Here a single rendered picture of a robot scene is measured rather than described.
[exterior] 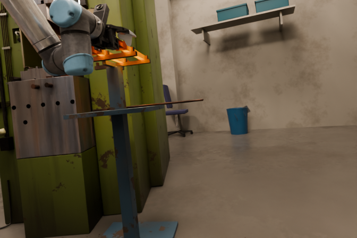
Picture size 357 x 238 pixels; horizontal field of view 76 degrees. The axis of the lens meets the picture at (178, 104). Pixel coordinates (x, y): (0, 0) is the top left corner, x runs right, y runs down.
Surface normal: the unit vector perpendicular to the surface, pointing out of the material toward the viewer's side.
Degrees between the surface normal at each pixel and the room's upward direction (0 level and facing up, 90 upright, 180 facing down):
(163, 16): 90
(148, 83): 90
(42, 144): 90
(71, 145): 90
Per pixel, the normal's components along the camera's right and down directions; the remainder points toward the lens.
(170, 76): -0.38, 0.05
